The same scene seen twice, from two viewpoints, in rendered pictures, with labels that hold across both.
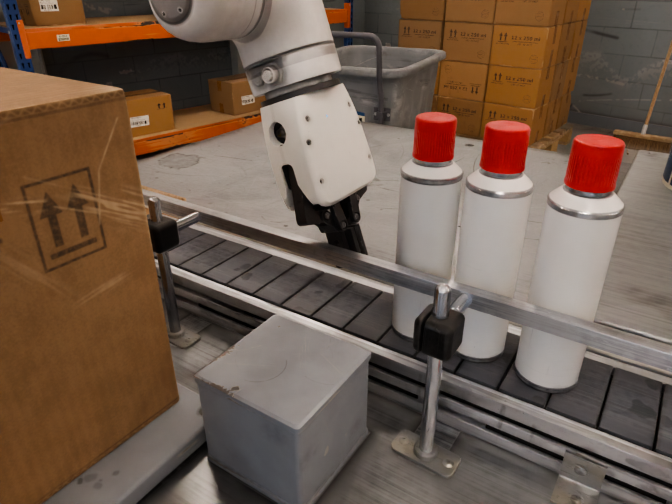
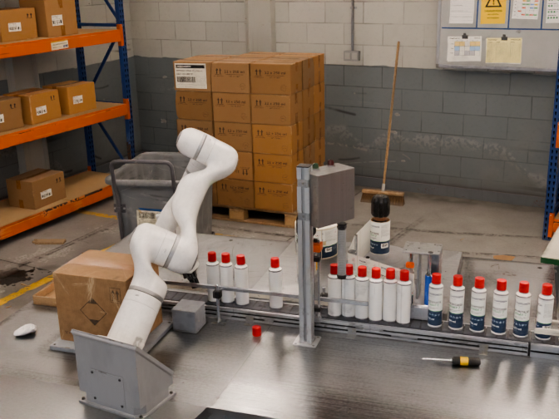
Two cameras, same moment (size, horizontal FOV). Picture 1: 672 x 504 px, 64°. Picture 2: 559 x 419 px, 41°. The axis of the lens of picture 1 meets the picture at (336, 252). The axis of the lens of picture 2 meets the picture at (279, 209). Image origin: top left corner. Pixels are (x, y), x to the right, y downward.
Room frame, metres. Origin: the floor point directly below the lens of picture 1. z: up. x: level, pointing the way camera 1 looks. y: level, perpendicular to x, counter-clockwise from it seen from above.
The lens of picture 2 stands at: (-2.32, 0.37, 2.15)
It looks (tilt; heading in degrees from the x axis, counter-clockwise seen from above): 18 degrees down; 345
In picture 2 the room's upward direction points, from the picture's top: 2 degrees counter-clockwise
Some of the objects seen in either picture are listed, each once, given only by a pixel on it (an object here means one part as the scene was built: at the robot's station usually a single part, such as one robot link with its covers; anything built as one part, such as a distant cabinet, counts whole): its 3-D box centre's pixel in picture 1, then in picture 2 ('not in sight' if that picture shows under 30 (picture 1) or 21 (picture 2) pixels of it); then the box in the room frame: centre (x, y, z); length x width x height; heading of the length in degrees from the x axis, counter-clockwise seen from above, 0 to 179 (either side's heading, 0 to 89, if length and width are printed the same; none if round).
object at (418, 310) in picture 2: not in sight; (421, 281); (0.06, -0.80, 1.01); 0.14 x 0.13 x 0.26; 57
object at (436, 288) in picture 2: not in sight; (435, 299); (-0.05, -0.81, 0.98); 0.05 x 0.05 x 0.20
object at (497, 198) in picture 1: (489, 246); (226, 277); (0.40, -0.13, 0.98); 0.05 x 0.05 x 0.20
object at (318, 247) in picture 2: not in sight; (318, 278); (0.14, -0.42, 1.05); 0.10 x 0.04 x 0.33; 147
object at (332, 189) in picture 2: not in sight; (327, 194); (0.09, -0.44, 1.38); 0.17 x 0.10 x 0.19; 112
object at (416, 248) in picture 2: not in sight; (422, 248); (0.07, -0.81, 1.14); 0.14 x 0.11 x 0.01; 57
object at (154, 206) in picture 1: (180, 262); not in sight; (0.50, 0.17, 0.91); 0.07 x 0.03 x 0.16; 147
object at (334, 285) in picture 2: not in sight; (334, 289); (0.15, -0.49, 0.98); 0.05 x 0.05 x 0.20
